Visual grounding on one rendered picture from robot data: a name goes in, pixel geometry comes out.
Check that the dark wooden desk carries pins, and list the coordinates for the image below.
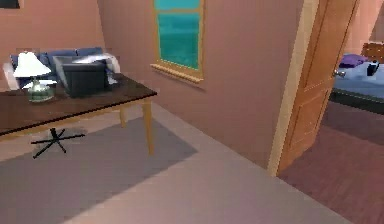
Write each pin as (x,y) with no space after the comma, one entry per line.
(83,103)

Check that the wooden framed window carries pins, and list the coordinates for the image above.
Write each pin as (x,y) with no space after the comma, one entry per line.
(179,36)

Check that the white paper sheet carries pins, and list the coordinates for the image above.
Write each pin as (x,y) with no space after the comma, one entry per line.
(112,79)

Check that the black office chair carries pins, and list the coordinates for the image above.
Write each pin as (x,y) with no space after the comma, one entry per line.
(85,78)

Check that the orange wooden room door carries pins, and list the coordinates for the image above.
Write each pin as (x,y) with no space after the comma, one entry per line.
(316,83)

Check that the blue sofa with white arms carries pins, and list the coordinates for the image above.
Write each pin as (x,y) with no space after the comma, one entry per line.
(66,53)

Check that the silver door knob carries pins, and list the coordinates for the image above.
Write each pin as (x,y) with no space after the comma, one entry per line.
(339,73)

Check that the white shade table lamp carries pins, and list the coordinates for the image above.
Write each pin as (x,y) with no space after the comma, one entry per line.
(33,71)

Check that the purple pillow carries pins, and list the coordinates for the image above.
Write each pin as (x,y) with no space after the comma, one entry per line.
(352,60)

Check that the bed with blue cover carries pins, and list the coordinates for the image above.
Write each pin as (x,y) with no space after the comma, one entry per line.
(360,83)

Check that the small black box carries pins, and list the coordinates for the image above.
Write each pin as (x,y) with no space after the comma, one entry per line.
(372,68)

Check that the dark framed wall picture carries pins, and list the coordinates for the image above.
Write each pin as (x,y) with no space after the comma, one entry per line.
(9,3)

